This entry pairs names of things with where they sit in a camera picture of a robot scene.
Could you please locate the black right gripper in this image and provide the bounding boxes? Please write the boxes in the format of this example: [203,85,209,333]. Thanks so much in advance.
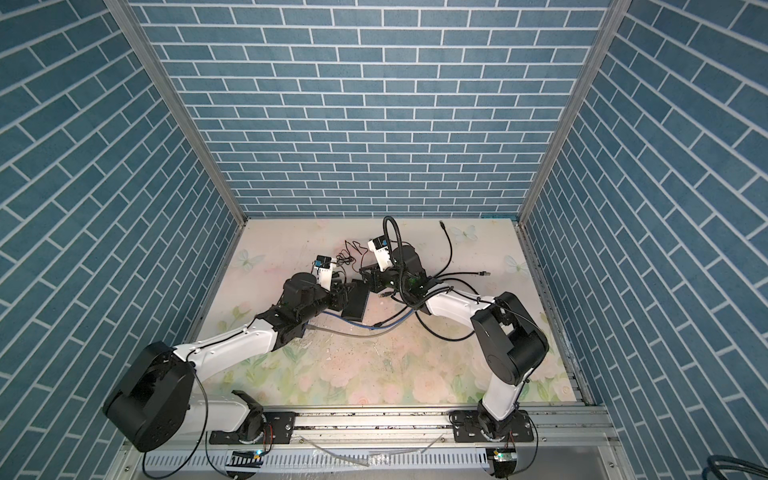
[359,261,412,295]

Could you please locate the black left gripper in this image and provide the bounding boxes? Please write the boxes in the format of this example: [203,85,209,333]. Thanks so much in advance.
[297,277,358,326]

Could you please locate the grey ethernet cable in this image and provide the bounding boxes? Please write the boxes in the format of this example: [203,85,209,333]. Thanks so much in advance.
[307,308,421,339]

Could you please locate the blue ethernet cable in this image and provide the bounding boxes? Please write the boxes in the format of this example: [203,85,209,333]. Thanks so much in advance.
[322,305,418,332]

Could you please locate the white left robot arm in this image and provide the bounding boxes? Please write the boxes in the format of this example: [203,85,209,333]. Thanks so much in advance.
[102,272,368,452]

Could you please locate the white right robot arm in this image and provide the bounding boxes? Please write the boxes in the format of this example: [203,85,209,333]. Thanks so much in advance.
[360,245,549,422]

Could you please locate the black short ethernet cable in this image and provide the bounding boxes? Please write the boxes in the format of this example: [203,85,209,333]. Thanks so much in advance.
[371,290,415,330]

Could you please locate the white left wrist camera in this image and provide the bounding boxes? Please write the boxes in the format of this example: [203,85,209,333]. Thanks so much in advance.
[311,255,336,291]

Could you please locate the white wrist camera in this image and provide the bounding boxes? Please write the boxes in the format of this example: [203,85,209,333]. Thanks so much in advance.
[368,235,393,272]
[311,255,336,291]

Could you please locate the thick black looped cable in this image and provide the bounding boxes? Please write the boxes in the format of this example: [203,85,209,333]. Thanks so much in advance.
[413,277,481,344]

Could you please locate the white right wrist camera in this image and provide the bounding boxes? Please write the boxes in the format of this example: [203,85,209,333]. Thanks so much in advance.
[368,235,393,272]

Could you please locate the black network switch centre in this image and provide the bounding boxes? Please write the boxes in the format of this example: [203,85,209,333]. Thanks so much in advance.
[341,280,369,322]

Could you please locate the thin black ethernet cable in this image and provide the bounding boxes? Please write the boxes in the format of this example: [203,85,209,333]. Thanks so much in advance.
[434,220,455,277]

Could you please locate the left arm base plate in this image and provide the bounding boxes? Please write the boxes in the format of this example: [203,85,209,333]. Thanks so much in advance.
[209,411,297,446]

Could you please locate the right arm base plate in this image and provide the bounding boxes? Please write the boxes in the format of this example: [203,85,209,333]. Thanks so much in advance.
[448,407,535,443]

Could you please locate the aluminium front rail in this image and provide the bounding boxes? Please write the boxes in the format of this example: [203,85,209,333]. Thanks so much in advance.
[157,405,618,449]

